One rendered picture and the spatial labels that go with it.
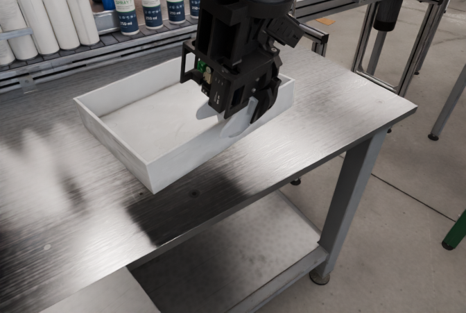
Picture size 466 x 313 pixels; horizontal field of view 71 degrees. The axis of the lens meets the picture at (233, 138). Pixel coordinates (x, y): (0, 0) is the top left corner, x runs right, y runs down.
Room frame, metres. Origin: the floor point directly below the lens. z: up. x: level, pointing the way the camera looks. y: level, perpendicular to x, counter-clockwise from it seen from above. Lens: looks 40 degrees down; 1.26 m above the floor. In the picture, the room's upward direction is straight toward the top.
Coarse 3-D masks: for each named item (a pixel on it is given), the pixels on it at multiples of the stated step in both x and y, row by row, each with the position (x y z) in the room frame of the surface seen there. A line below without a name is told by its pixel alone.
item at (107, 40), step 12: (144, 24) 0.98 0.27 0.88; (168, 24) 0.98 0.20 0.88; (192, 24) 0.98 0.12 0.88; (108, 36) 0.89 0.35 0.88; (120, 36) 0.89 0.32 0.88; (132, 36) 0.89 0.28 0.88; (144, 36) 0.90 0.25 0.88; (84, 48) 0.82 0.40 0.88; (96, 48) 0.82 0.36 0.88; (36, 60) 0.75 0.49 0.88
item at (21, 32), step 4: (20, 28) 0.74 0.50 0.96; (24, 28) 0.74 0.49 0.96; (28, 28) 0.75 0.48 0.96; (4, 32) 0.72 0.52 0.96; (8, 32) 0.72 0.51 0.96; (12, 32) 0.73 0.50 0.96; (16, 32) 0.73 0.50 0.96; (20, 32) 0.74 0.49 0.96; (24, 32) 0.74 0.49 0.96; (28, 32) 0.74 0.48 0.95; (32, 32) 0.75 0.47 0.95; (0, 36) 0.71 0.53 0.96; (4, 36) 0.72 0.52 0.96; (8, 36) 0.72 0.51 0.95; (12, 36) 0.73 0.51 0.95; (16, 36) 0.73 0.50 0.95; (20, 36) 0.73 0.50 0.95; (0, 40) 0.71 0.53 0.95
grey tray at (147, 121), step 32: (160, 64) 0.51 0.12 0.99; (192, 64) 0.55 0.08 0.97; (96, 96) 0.42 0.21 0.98; (128, 96) 0.46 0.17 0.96; (160, 96) 0.48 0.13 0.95; (192, 96) 0.48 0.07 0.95; (288, 96) 0.44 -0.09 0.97; (96, 128) 0.36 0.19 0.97; (128, 128) 0.39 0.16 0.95; (160, 128) 0.39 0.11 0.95; (192, 128) 0.39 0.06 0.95; (256, 128) 0.39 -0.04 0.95; (128, 160) 0.30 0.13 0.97; (160, 160) 0.27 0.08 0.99; (192, 160) 0.30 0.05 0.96
